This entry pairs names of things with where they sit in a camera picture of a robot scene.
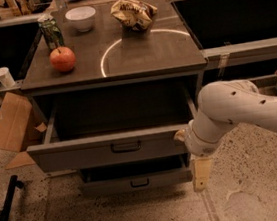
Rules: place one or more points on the black metal pole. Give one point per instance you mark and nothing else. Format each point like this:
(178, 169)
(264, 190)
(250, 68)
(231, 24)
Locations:
(13, 184)

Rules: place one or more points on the flat cardboard on floor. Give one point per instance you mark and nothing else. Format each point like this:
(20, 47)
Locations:
(21, 159)

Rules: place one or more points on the white paper cup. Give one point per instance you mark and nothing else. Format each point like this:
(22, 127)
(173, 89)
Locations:
(5, 77)

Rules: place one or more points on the crumpled chip bag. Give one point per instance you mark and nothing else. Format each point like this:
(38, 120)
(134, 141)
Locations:
(134, 14)

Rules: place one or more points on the green soda can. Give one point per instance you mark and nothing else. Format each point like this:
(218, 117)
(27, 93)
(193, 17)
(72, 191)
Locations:
(51, 32)

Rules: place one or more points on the white bowl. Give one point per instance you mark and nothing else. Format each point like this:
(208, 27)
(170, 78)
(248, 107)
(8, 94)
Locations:
(81, 18)

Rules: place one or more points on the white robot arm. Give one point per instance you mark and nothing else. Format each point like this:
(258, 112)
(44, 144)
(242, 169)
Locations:
(221, 107)

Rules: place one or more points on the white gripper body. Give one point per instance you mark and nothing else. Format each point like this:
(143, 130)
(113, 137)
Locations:
(197, 144)

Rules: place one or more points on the red apple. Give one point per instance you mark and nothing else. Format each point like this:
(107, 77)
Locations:
(62, 59)

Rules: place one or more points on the grey drawer cabinet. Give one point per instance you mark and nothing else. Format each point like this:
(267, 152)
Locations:
(112, 60)

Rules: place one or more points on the grey top drawer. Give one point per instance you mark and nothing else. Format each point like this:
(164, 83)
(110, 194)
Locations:
(105, 131)

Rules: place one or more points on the grey lower drawer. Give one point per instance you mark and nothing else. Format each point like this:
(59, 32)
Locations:
(136, 175)

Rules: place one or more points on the grey drawer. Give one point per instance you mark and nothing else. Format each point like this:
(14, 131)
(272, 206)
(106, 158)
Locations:
(105, 131)
(136, 175)

